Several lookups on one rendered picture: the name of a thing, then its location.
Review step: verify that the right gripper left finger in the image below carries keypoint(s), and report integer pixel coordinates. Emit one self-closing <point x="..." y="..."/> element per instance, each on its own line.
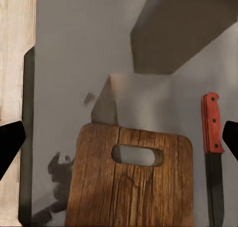
<point x="12" y="136"/>

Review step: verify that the parer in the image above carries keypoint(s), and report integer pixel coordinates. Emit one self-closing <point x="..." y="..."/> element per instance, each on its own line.
<point x="213" y="130"/>

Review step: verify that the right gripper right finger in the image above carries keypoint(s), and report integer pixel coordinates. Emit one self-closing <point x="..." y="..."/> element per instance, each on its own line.
<point x="230" y="137"/>

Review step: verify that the cutting board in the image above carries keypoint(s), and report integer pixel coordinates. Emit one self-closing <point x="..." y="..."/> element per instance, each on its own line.
<point x="104" y="193"/>

